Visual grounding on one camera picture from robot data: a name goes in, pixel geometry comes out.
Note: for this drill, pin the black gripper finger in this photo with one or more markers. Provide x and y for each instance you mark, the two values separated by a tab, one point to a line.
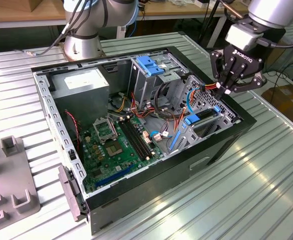
251	83
226	72

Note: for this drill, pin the hard disk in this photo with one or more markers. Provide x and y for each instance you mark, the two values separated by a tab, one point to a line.
192	119

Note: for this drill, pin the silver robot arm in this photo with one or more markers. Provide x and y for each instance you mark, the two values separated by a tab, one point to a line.
86	47

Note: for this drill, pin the grey metal disk bay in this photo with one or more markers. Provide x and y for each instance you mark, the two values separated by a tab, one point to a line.
194	136

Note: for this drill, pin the brown cardboard box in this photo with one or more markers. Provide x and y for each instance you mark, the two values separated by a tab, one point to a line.
286	102

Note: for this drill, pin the small white box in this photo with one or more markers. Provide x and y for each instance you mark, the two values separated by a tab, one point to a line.
201	3

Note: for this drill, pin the wooden desk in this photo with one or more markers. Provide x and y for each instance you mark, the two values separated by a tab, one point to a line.
181	10

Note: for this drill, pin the blue plastic drive latch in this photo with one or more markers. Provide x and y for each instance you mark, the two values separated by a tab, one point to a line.
147	65

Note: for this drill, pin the grey metal drive cage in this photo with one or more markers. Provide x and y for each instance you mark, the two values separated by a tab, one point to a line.
146	85

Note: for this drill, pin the white plug connector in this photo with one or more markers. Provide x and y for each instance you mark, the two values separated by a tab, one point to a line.
157	137

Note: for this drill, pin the black RAM slot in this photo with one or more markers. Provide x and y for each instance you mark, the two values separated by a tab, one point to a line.
134	138
137	137
130	139
141	137

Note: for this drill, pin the thin metal locking lever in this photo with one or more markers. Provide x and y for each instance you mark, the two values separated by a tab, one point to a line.
114	128

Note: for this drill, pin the green motherboard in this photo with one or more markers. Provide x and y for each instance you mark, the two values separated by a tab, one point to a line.
126	162

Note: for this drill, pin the grey power supply unit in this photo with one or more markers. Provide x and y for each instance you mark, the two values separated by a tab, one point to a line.
81	100

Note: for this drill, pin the black open PC case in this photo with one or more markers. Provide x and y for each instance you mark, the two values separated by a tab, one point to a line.
141	197

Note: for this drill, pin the blue expansion slot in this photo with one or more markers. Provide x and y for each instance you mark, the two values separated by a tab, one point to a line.
114	175

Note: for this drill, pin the cardboard box on desk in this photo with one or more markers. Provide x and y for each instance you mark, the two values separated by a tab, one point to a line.
34	5

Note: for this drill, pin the grey parts rack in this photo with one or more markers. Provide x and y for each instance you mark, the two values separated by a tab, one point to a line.
9	175

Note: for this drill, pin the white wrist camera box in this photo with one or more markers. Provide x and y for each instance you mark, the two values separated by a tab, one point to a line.
241	37

